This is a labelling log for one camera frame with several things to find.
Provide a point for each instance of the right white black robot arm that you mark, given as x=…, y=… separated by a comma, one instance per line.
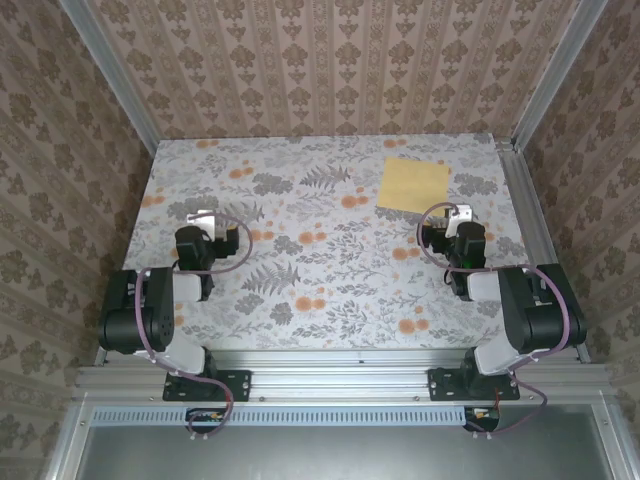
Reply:
x=530, y=310

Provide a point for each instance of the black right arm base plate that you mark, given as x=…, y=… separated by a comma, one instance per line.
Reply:
x=445, y=387

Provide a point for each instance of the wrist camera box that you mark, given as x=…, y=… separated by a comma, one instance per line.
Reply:
x=201, y=221
x=461, y=212

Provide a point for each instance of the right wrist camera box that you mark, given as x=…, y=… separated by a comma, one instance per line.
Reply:
x=461, y=212

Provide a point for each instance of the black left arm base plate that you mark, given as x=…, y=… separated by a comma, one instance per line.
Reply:
x=235, y=385

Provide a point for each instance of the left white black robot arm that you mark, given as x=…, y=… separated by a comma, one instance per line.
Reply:
x=160, y=305

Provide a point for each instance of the small black connector board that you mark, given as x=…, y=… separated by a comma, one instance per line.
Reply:
x=205, y=416
x=482, y=415

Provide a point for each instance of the aluminium frame post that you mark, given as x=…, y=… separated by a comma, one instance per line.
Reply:
x=552, y=75
x=117, y=75

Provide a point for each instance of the grey metal sheet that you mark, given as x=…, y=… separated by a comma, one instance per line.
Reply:
x=340, y=455

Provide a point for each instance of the aluminium side rail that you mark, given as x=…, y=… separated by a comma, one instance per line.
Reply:
x=532, y=220

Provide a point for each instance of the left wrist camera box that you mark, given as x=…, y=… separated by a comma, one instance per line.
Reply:
x=201, y=221

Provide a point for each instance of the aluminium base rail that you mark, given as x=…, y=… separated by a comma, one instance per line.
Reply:
x=340, y=375

